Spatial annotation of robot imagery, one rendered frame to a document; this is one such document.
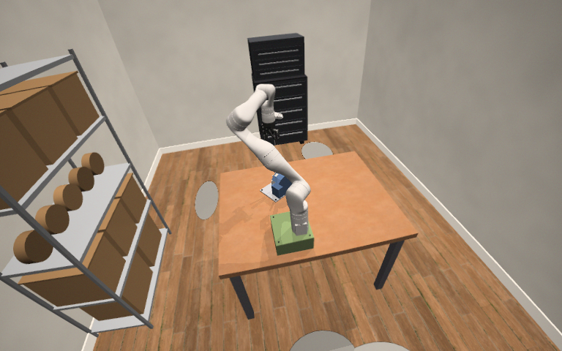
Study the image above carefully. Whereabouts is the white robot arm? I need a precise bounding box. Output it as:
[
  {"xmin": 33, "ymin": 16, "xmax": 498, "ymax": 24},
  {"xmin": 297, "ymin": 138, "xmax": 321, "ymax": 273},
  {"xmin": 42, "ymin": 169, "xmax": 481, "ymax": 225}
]
[{"xmin": 226, "ymin": 84, "xmax": 311, "ymax": 235}]

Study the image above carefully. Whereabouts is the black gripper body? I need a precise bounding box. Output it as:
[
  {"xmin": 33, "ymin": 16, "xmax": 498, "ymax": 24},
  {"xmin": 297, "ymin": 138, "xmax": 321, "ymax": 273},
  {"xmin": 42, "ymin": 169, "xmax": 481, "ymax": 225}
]
[{"xmin": 263, "ymin": 121, "xmax": 276, "ymax": 134}]

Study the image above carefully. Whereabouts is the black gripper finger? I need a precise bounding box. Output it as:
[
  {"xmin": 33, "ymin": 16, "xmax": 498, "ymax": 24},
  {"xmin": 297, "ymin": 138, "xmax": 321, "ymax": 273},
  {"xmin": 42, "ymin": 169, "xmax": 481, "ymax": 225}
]
[
  {"xmin": 261, "ymin": 124, "xmax": 268, "ymax": 140},
  {"xmin": 268, "ymin": 129, "xmax": 280, "ymax": 145}
]

